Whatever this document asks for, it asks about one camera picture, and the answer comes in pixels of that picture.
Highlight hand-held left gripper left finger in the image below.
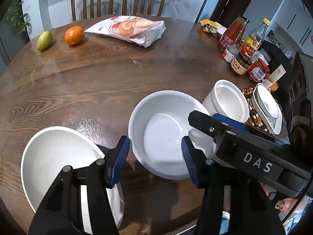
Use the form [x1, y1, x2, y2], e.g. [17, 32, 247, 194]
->
[29, 135, 130, 235]

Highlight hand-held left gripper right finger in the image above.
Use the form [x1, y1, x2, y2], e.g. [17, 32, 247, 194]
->
[181, 136, 285, 235]

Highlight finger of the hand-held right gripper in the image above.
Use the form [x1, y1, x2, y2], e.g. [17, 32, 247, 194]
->
[188, 110, 231, 140]
[212, 113, 290, 144]

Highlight white straight-sided bowl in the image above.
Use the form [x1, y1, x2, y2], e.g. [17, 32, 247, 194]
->
[202, 79, 250, 124]

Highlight white round bowl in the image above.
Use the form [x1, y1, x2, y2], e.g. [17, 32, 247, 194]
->
[128, 90, 217, 180]

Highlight beige round bowl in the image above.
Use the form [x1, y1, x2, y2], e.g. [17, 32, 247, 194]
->
[21, 126, 125, 229]

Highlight blue square plate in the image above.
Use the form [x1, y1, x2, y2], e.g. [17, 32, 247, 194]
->
[219, 219, 231, 235]

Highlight wooden beaded trivet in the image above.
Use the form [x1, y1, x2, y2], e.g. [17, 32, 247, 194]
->
[241, 86, 268, 131]

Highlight white rectangular dish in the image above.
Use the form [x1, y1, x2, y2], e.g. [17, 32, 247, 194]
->
[251, 98, 283, 135]

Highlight white oval dish dark rim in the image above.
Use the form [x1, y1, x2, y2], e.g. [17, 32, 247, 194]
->
[253, 83, 282, 118]

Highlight pink printed clothing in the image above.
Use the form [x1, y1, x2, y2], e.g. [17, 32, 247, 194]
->
[274, 196, 309, 214]

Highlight red sauce jar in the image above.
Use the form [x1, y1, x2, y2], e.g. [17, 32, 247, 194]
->
[247, 59, 271, 84]

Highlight brown sauce jar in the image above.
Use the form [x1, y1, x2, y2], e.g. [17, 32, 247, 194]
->
[230, 52, 252, 75]

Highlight white label jar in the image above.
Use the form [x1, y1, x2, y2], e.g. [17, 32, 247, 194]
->
[222, 45, 241, 63]

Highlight black jacket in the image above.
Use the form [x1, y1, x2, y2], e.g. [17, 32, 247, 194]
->
[259, 40, 297, 118]

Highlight yellow cap vinegar bottle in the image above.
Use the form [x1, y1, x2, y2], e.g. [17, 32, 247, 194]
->
[239, 18, 271, 59]

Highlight red sauce bottle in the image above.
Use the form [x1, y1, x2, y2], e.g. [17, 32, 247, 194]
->
[218, 14, 250, 52]

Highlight yellow snack packet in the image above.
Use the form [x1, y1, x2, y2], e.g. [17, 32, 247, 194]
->
[199, 19, 227, 39]

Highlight bagged bread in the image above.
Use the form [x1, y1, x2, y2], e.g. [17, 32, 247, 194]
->
[84, 15, 165, 48]

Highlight dark wooden door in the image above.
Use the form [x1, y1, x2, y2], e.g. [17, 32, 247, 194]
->
[210, 0, 260, 27]

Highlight orange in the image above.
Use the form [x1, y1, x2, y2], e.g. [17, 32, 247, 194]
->
[65, 26, 85, 46]

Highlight green pear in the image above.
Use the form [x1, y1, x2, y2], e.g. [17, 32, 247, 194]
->
[36, 31, 53, 52]

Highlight trailing green plant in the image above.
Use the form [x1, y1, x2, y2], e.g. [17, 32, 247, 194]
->
[4, 0, 32, 36]

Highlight white wall cabinet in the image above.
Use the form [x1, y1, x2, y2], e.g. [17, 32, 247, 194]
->
[269, 0, 313, 53]

